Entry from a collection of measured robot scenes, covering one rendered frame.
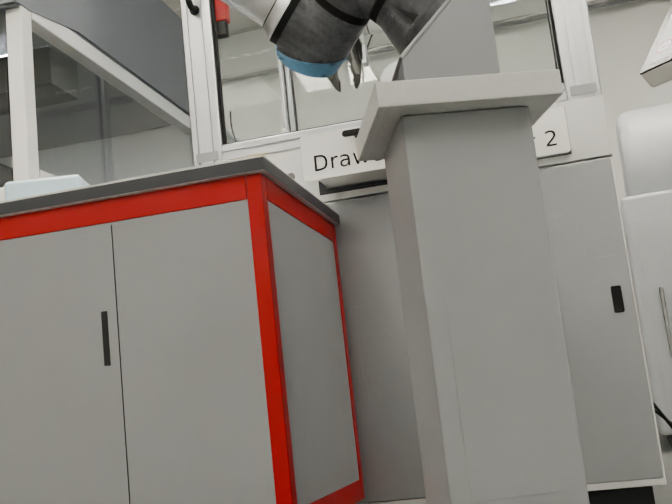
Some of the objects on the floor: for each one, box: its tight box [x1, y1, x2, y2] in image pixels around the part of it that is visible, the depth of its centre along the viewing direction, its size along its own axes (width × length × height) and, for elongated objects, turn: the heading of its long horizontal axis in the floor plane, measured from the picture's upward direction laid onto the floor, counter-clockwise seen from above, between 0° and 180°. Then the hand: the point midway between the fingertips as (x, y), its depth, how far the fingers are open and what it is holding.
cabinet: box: [325, 157, 667, 504], centre depth 253 cm, size 95×103×80 cm
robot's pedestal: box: [356, 69, 590, 504], centre depth 138 cm, size 30×30×76 cm
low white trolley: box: [0, 155, 365, 504], centre depth 187 cm, size 58×62×76 cm
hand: (347, 83), depth 196 cm, fingers open, 3 cm apart
